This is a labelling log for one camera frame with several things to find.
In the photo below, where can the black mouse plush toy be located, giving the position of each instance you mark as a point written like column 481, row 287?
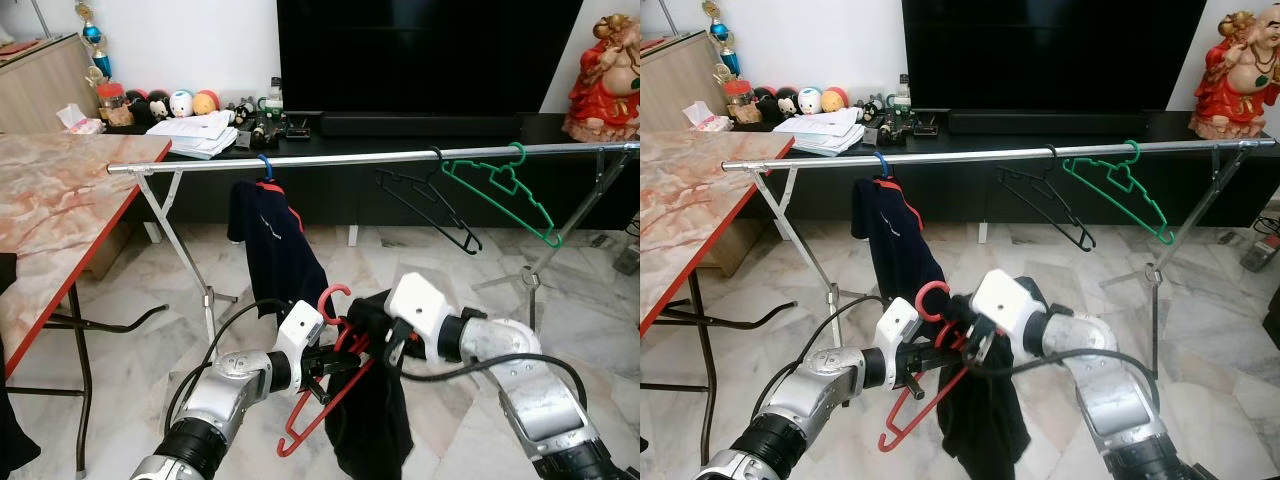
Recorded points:
column 145, row 108
column 773, row 105

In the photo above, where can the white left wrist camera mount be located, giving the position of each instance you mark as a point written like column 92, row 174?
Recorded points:
column 897, row 330
column 297, row 335

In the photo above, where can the small black box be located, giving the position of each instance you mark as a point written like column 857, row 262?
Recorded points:
column 297, row 130
column 927, row 127

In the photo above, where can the pink white tissue pack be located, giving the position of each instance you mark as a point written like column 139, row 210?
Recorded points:
column 707, row 117
column 80, row 120

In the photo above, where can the navy blue t-shirt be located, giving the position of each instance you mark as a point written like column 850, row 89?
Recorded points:
column 275, row 250
column 895, row 245

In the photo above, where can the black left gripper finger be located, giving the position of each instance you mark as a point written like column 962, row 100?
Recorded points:
column 958, row 361
column 362, row 366
column 955, row 344
column 358, row 348

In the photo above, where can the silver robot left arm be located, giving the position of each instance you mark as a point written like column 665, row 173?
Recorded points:
column 230, row 385
column 830, row 380

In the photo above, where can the black flat television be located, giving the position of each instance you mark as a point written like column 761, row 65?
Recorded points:
column 1050, row 55
column 430, row 55

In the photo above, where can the red laughing Buddha statue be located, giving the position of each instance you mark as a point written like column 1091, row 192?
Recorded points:
column 1235, row 95
column 600, row 100

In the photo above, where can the glass jar with red lid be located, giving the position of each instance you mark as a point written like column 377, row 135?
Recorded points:
column 738, row 102
column 110, row 105

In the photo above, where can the stack of white papers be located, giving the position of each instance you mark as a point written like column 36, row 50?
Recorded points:
column 190, row 135
column 820, row 130

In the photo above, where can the green plastic hanger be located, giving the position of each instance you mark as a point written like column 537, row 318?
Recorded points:
column 552, row 240
column 1166, row 237

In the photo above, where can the light wood sideboard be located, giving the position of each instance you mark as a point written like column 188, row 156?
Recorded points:
column 45, row 95
column 680, row 90

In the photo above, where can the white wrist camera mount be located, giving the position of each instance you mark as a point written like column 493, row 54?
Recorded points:
column 897, row 330
column 1005, row 300
column 420, row 305
column 297, row 335

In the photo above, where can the black jacket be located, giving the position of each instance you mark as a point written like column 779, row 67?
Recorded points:
column 15, row 440

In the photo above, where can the black low TV console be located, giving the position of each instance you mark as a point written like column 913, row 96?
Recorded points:
column 340, row 205
column 960, row 200

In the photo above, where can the black plastic hanger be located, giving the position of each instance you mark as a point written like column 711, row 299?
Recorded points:
column 1087, row 244
column 473, row 246

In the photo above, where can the small dark toy figure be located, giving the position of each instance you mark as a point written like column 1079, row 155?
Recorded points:
column 868, row 110
column 238, row 113

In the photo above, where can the clear plastic bottle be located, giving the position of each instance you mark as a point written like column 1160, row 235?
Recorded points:
column 272, row 97
column 902, row 94

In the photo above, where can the gold trophy with blue balls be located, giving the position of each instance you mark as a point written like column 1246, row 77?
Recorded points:
column 720, row 32
column 93, row 35

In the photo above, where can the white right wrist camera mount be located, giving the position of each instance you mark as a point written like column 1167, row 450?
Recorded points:
column 420, row 305
column 1005, row 300

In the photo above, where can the hanger with blue hook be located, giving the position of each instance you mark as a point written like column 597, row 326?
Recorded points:
column 272, row 186
column 888, row 184

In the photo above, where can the red plastic hanger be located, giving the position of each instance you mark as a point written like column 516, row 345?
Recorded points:
column 287, row 447
column 888, row 443

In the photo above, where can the orange round plush toy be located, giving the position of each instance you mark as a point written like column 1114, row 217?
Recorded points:
column 834, row 100
column 204, row 103

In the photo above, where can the white round plush toy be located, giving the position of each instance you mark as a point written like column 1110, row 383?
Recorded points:
column 180, row 104
column 808, row 101

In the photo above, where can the marble pattern folding table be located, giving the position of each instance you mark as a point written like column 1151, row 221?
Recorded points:
column 700, row 190
column 60, row 200

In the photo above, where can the black shirt with green print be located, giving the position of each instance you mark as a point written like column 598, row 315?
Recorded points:
column 985, row 430
column 375, row 430

